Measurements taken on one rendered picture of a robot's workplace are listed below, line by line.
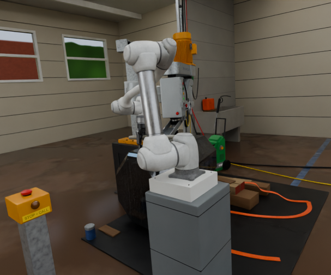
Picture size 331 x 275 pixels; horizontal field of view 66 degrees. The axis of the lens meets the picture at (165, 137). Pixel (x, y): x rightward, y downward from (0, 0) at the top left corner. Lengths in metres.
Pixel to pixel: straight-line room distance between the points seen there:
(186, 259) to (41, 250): 0.85
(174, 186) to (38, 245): 0.76
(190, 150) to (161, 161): 0.21
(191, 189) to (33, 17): 8.05
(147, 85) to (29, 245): 0.95
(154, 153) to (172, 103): 1.34
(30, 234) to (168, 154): 0.78
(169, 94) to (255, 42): 5.09
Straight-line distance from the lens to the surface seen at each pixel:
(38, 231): 1.16
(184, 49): 3.39
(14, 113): 8.34
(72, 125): 9.10
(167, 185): 1.57
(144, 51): 1.51
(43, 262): 1.22
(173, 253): 1.74
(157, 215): 1.68
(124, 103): 1.91
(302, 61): 7.19
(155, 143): 1.45
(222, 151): 4.41
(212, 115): 5.54
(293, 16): 7.37
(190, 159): 1.57
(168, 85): 2.72
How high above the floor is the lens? 1.45
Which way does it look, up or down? 11 degrees down
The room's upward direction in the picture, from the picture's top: 4 degrees counter-clockwise
